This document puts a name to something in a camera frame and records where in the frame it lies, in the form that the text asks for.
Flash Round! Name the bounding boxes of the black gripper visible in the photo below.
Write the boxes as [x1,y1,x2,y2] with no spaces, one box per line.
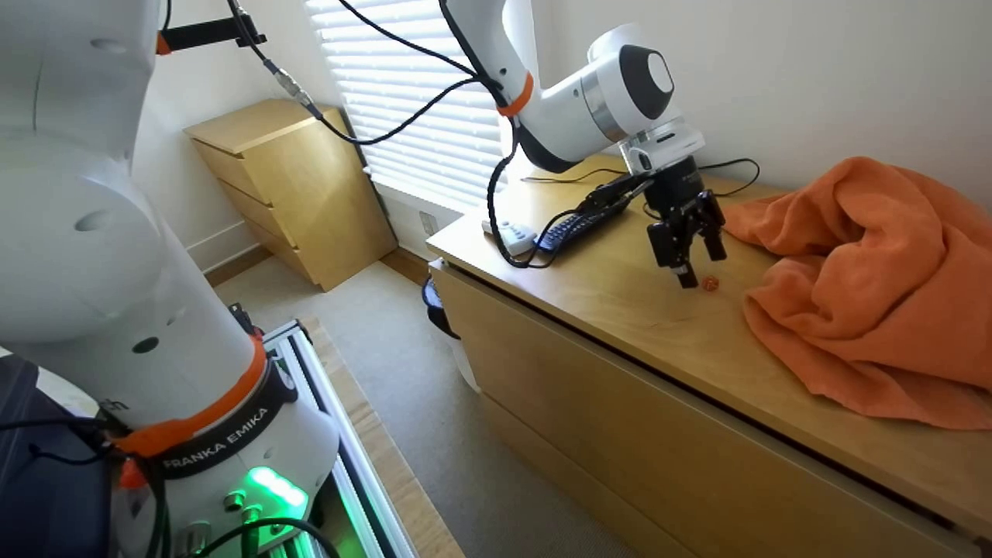
[646,158,729,293]

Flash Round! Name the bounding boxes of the long light wooden dresser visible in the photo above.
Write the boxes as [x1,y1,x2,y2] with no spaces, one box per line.
[423,149,992,558]

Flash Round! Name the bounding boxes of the black remote control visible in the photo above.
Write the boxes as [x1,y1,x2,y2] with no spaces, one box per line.
[530,195,633,258]

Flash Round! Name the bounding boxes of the black bin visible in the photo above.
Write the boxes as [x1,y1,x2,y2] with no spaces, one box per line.
[419,275,461,340]

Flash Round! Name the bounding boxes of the black camera stand bar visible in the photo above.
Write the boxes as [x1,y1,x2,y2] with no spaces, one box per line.
[151,12,270,59]

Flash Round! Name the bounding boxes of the small white device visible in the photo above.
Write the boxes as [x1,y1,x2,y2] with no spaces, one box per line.
[501,220,540,264]

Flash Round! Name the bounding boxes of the white window blinds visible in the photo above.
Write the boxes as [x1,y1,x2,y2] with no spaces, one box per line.
[306,0,511,213]

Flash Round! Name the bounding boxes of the orange towel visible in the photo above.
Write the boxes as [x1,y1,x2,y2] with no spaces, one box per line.
[721,151,992,433]

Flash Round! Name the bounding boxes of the small light wooden drawer chest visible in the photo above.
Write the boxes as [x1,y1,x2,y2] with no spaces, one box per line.
[187,96,400,293]

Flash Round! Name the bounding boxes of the aluminium rail frame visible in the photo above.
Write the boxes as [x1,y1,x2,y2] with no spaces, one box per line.
[259,321,419,558]

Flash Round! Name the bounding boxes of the black base cable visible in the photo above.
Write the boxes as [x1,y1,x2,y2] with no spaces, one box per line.
[188,513,342,558]

